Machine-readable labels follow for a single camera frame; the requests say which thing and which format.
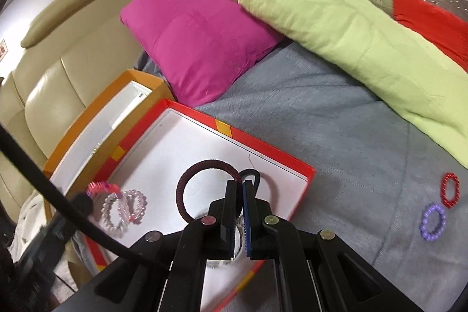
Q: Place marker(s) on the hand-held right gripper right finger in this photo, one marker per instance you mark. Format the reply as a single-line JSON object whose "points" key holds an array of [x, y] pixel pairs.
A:
{"points": [[248, 220]]}

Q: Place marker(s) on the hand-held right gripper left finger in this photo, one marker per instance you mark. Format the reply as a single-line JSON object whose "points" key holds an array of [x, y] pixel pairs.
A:
{"points": [[232, 209]]}

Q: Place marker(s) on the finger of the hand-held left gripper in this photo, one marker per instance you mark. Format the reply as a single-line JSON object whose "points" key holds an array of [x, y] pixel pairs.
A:
{"points": [[82, 204]]}

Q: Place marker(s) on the red cardboard box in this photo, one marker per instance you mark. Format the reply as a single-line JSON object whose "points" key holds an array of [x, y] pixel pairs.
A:
{"points": [[204, 136]]}

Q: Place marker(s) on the white cloth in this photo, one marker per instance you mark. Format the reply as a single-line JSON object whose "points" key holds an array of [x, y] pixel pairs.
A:
{"points": [[27, 220]]}

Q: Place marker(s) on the grey blanket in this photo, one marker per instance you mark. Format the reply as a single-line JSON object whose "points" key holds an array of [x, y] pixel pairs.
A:
{"points": [[347, 169]]}

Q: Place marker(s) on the beige leather sofa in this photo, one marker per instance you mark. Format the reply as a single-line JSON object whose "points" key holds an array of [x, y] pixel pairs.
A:
{"points": [[73, 78]]}

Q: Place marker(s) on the magenta pillow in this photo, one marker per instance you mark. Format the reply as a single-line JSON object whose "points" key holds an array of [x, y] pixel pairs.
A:
{"points": [[197, 38]]}

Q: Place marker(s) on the light green blanket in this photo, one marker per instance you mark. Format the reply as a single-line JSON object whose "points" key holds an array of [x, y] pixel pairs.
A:
{"points": [[347, 41]]}

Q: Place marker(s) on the red cloth patch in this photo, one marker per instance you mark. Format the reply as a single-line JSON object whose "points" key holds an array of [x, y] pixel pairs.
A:
{"points": [[431, 23]]}

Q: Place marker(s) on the small wall picture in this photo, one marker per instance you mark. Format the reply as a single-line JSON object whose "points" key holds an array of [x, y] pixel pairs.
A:
{"points": [[2, 50]]}

